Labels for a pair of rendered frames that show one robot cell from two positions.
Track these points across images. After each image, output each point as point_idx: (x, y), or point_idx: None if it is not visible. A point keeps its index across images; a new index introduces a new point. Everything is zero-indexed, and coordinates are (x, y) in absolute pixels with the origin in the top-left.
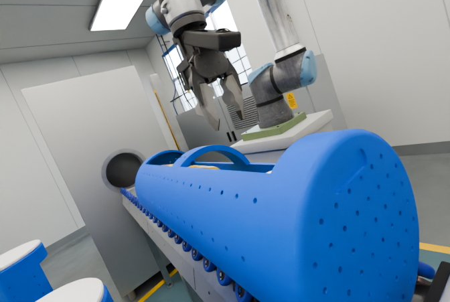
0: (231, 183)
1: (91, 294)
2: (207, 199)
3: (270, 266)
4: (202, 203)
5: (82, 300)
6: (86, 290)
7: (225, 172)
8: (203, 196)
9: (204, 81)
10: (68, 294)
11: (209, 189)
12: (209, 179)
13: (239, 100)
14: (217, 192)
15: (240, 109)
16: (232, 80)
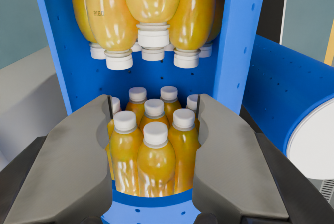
0: None
1: (302, 137)
2: (251, 44)
3: None
4: (249, 57)
5: (309, 137)
6: (301, 147)
7: (231, 26)
8: (246, 62)
9: (250, 223)
10: (311, 160)
11: (243, 53)
12: (234, 68)
13: (87, 115)
14: (251, 22)
15: (107, 99)
16: (47, 185)
